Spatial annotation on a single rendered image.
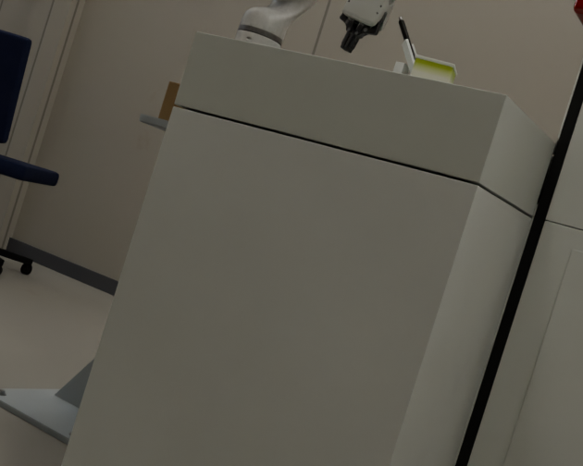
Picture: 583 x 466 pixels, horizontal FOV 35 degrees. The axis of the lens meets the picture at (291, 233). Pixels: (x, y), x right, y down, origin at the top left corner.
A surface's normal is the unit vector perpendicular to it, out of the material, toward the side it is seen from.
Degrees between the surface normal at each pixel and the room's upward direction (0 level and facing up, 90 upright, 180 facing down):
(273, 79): 90
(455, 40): 90
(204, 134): 90
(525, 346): 90
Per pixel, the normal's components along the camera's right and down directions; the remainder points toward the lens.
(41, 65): -0.51, -0.15
